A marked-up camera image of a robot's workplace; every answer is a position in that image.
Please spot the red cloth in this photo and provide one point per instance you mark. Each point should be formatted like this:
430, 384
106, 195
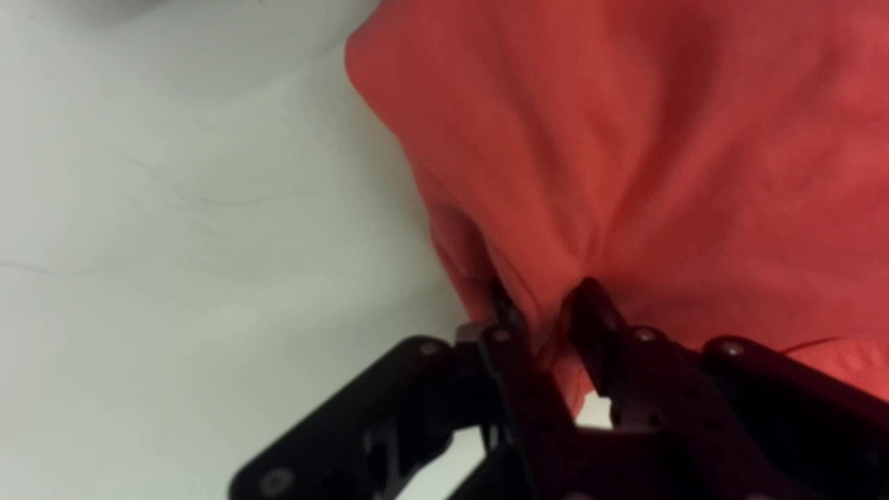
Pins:
667, 148

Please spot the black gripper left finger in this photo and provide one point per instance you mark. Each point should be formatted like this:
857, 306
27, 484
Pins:
517, 406

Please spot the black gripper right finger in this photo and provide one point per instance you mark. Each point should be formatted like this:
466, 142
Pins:
739, 417

